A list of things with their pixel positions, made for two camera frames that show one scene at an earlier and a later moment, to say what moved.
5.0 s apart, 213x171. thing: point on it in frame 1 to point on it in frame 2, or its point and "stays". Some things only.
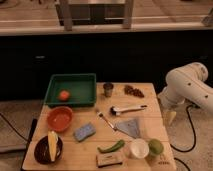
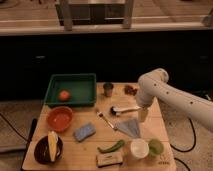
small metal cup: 108,89 stays
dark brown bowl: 42,151 stays
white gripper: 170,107 to 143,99
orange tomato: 64,95 stays
